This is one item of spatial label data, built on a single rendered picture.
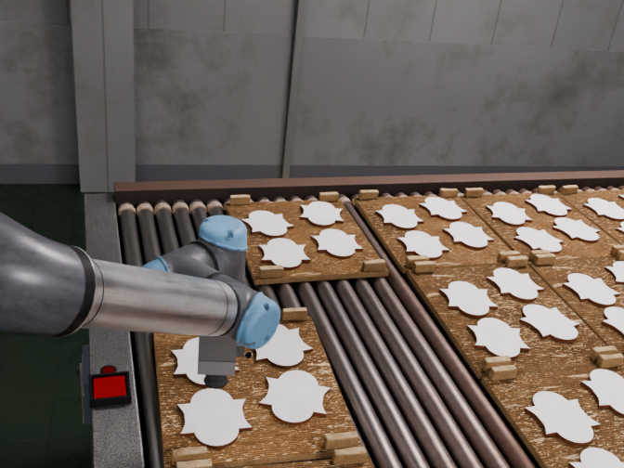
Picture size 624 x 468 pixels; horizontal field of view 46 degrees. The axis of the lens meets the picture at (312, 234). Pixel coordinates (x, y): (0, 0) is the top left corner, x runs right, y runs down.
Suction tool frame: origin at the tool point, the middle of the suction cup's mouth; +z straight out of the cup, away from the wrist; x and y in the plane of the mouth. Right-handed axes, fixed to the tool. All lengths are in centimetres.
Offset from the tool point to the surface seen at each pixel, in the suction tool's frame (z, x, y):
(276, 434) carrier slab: 9.0, -11.3, -3.5
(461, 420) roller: 11.6, -48.4, 4.1
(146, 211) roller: 11, 22, 83
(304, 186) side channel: 8, -23, 100
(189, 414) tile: 8.2, 4.4, 0.0
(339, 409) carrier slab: 9.1, -23.6, 3.3
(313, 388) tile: 8.2, -18.9, 8.2
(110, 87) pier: 42, 65, 279
